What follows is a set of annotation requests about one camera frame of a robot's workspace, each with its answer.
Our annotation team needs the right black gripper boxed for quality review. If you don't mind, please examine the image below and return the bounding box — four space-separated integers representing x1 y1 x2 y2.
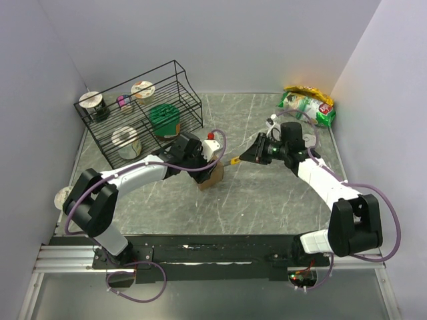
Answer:
240 133 289 165

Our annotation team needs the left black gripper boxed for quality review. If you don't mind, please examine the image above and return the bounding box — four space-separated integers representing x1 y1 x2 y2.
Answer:
182 143 216 183

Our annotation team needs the yellow utility knife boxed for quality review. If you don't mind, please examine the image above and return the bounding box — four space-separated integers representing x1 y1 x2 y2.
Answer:
222 157 241 167

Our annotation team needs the brown cardboard express box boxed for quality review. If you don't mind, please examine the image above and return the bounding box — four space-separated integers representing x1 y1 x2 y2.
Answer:
197 161 224 191

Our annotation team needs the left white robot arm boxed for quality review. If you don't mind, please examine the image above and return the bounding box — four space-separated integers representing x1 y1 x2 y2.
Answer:
60 132 222 268

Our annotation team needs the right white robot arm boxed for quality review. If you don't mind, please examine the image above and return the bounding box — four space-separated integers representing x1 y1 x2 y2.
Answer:
240 122 383 266

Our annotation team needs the green lidded cup noodle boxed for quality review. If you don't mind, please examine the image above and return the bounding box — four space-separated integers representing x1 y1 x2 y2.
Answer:
149 103 181 141

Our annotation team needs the dark metal can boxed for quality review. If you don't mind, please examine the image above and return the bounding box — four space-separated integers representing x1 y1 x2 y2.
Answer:
303 134 318 148

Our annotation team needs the white toilet paper roll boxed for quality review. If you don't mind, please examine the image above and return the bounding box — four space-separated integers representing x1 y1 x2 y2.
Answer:
111 126 142 160

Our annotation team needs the green chips bag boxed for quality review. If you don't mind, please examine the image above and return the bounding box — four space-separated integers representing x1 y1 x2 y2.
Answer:
278 91 336 127

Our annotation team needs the white Chobani yogurt cup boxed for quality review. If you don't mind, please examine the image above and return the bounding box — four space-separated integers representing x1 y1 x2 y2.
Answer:
131 81 155 105

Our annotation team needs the small rubiks cube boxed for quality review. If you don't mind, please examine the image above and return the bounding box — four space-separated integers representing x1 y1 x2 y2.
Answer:
116 95 133 113

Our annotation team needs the black yogurt cup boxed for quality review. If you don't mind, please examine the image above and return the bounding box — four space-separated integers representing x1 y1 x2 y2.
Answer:
79 91 109 123

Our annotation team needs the white yogurt cup on table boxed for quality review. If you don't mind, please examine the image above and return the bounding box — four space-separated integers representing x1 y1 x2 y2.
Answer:
54 186 73 211

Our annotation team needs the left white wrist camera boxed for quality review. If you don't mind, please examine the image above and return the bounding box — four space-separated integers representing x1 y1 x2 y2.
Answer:
201 132 222 162

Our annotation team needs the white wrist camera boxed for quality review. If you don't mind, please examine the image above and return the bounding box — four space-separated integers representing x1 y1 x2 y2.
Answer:
201 132 222 162
266 113 281 141

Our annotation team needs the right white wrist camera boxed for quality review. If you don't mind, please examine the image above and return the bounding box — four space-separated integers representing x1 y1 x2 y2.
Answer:
266 113 281 141

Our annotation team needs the black wire rack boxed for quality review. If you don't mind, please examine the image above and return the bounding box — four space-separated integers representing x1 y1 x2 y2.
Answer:
74 60 203 169

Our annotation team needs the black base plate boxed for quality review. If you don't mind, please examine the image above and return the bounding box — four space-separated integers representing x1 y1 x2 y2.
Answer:
91 233 369 285

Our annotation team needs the aluminium rail frame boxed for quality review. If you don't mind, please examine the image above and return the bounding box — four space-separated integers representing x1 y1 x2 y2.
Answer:
33 245 386 273

